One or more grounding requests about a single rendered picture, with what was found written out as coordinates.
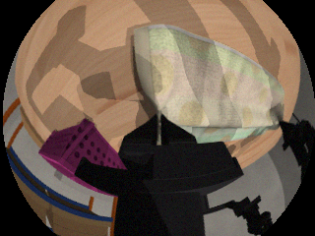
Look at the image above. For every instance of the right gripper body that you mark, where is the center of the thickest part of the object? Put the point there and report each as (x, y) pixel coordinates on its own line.
(291, 136)

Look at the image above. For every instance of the magenta rectangular basket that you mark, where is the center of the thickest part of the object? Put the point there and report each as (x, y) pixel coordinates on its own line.
(82, 140)

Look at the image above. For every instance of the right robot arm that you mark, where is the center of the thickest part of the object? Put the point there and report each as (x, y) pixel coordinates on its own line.
(306, 134)

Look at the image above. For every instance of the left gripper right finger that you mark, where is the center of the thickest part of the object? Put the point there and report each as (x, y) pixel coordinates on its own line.
(173, 135)

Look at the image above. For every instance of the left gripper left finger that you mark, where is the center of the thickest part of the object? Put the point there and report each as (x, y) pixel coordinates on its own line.
(146, 134)

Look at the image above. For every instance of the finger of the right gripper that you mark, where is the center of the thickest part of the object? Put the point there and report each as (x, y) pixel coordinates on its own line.
(285, 127)
(289, 124)

